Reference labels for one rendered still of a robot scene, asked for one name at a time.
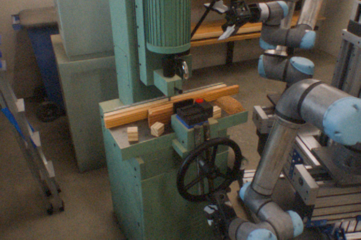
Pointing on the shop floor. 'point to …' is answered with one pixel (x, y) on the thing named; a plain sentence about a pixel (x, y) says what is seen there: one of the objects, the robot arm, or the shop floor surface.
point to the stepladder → (28, 142)
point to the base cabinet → (158, 201)
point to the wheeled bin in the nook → (43, 58)
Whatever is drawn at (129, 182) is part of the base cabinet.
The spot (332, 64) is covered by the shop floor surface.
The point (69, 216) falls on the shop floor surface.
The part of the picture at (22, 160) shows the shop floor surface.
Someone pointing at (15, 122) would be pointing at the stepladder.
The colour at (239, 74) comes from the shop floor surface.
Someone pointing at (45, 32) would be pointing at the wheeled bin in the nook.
